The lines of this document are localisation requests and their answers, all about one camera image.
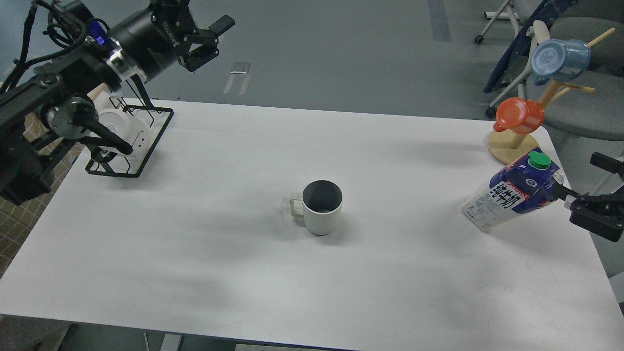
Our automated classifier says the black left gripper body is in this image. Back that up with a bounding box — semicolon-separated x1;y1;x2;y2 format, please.
107;0;219;81

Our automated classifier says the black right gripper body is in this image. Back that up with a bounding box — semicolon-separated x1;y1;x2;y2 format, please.
569;186;624;242

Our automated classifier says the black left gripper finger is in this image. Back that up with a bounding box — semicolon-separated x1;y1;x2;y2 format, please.
197;14;235;39

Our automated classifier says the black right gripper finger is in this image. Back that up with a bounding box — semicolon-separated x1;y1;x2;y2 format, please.
590;153;624;182
552;182;579;203

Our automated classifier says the blue white milk carton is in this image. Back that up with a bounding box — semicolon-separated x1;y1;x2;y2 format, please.
461;148;565;233

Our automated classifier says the white ribbed mug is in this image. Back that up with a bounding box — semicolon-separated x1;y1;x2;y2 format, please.
288;179;343;236

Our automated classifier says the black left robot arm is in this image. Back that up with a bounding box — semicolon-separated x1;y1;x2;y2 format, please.
0;0;235;205

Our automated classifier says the white cup on rack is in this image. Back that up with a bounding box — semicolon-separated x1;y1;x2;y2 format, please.
98;108;152;157

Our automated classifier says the orange plastic cup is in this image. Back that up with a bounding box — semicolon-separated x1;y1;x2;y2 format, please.
493;97;545;135

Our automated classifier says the blue plastic cup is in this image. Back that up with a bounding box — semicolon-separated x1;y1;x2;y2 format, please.
530;39;591;86

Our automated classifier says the grey office chair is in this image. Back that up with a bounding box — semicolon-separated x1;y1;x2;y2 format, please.
475;0;624;143

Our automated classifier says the wooden mug tree stand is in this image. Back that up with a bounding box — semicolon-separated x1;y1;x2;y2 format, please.
487;25;618;164

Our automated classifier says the beige checked cloth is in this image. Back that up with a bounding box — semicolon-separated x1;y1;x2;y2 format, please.
0;143;84;275

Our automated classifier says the black wire cup rack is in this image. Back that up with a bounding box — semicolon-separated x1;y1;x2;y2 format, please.
85;78;174;178

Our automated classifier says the blue folding frame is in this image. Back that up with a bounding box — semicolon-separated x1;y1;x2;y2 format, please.
482;0;578;94

